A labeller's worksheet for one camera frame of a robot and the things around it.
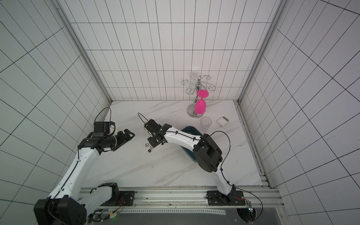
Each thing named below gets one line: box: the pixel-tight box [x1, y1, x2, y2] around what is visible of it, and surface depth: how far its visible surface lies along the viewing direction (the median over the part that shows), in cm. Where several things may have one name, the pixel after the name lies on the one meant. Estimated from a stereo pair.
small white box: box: [216, 115, 230, 128], surface depth 107 cm
